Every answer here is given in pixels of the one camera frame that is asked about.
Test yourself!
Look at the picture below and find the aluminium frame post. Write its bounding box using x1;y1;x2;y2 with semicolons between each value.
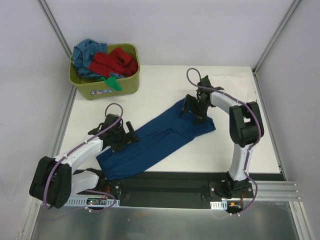
37;0;72;59
252;0;302;76

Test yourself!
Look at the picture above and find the light blue t-shirt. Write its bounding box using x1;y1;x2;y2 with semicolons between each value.
71;38;107;79

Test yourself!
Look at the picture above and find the right aluminium frame post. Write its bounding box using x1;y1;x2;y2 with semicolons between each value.
252;0;302;76

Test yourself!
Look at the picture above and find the white slotted cable duct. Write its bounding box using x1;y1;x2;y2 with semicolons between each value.
62;196;120;208

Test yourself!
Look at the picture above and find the left aluminium frame post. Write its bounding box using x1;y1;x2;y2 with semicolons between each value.
37;0;72;59

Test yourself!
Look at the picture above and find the red t-shirt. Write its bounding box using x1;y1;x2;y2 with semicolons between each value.
88;47;139;78

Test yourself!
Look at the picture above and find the olive green plastic bin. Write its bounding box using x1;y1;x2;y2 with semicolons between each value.
69;43;140;100

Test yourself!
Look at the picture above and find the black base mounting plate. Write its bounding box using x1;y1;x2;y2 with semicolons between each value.
76;169;255;208

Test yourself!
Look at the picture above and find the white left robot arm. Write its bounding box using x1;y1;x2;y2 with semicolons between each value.
29;113;139;209

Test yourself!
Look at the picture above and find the green t-shirt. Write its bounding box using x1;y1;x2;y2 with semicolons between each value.
97;76;123;92

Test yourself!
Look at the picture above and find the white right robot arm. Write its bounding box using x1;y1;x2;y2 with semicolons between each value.
180;76;264;199

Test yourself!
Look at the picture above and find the dark blue printed t-shirt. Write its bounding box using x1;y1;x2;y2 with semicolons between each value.
96;99;216;180

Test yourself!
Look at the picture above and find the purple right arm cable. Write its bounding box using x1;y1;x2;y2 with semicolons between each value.
186;67;258;217

